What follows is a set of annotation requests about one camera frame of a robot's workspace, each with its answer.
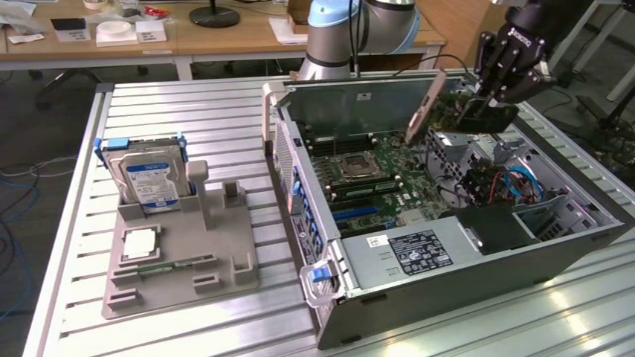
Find small white box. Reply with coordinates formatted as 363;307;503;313
134;20;168;44

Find silver CPU socket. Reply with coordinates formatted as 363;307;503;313
335;152;383;183

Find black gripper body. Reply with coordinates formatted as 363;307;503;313
474;0;595;107

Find white paper label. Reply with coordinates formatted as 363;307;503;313
6;33;46;45

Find clear plastic bags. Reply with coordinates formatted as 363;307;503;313
0;0;48;35

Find hard disk with blue carrier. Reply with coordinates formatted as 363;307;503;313
92;134;194;216

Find black round lamp base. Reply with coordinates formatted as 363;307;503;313
188;0;243;28

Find white table frame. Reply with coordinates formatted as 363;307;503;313
543;0;635;102

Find open grey PC case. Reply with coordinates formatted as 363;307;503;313
262;68;627;351

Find black RAM slot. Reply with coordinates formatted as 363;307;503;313
331;187;404;204
312;142;378;152
314;147;378;157
324;173;400;190
310;138;375;148
308;134;374;144

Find black cable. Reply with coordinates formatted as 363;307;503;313
420;54;480;75

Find blue floor cable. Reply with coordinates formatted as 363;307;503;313
0;177;40;321

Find silver power supply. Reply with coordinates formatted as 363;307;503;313
339;216;486;292

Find silver CPU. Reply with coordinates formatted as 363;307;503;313
122;229;162;260

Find white paper stack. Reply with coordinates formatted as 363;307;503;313
268;16;312;46

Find white floor cable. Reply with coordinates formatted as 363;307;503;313
0;154;80;179

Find black office chair base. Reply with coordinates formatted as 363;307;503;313
28;65;150;112

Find blue expansion slot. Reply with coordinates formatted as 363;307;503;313
335;208;378;221

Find green RAM stick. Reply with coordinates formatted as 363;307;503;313
339;183;400;199
136;258;199;274

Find blue disk wire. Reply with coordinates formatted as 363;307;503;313
498;165;550;205

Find grey parts rack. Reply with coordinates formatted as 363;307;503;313
102;159;263;321

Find green graphics card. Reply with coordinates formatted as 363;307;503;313
404;69;520;147

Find silver disk bay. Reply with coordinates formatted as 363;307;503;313
510;185;599;242

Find green motherboard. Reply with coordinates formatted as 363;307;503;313
300;129;451;239

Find black and white box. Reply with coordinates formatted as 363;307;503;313
51;17;91;43

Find perforated metal drive cage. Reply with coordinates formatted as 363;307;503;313
426;128;500;159

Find white box with tape roll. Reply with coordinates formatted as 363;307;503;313
95;20;140;48

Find wooden cabinet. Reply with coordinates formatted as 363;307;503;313
414;0;571;87

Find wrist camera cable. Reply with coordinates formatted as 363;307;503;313
347;0;362;77

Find blue case latch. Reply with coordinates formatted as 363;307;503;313
307;260;332;286

